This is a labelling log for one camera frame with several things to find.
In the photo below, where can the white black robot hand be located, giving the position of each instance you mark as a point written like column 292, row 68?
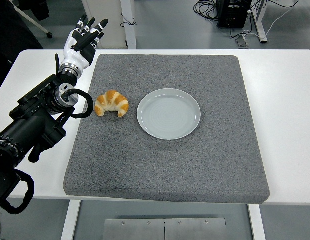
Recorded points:
column 75, row 56

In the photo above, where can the golden croissant bread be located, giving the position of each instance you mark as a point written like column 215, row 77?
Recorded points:
column 112, row 100

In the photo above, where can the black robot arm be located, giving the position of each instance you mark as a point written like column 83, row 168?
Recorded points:
column 27, row 127

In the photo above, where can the grey round plate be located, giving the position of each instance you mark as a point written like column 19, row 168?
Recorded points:
column 168, row 117

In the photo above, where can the grey metal plate with screws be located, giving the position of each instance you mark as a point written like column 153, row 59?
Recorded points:
column 165, row 230

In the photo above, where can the white chair leg with caster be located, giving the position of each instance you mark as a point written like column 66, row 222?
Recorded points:
column 35, row 23

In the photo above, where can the black hanging garment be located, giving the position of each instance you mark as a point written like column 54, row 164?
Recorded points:
column 40, row 10

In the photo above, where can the white cabinet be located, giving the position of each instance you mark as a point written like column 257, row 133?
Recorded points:
column 115, row 10

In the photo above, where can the person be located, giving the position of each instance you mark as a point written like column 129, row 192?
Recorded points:
column 10, row 30

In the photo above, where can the grey felt mat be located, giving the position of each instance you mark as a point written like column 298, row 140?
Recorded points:
column 157, row 170

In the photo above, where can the black computer case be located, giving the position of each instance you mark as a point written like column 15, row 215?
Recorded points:
column 232, row 15

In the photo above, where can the white table leg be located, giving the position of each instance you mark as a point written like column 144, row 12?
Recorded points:
column 70, row 220
column 257, row 225

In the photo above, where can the clear plastic piece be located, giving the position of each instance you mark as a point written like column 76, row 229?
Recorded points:
column 242, row 42

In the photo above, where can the white desk leg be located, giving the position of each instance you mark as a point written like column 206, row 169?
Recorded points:
column 261, row 22

